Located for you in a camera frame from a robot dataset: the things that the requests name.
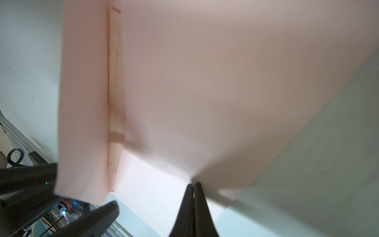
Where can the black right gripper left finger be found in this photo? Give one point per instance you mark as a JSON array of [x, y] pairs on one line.
[[184, 224]]

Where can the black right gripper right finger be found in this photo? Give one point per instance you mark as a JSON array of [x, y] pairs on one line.
[[203, 223]]

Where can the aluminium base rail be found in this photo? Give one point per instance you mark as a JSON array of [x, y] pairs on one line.
[[32, 154]]

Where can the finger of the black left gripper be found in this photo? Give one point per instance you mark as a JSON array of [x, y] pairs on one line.
[[32, 196], [95, 224]]

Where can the yellow letter paper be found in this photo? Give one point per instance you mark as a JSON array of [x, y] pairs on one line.
[[116, 95]]

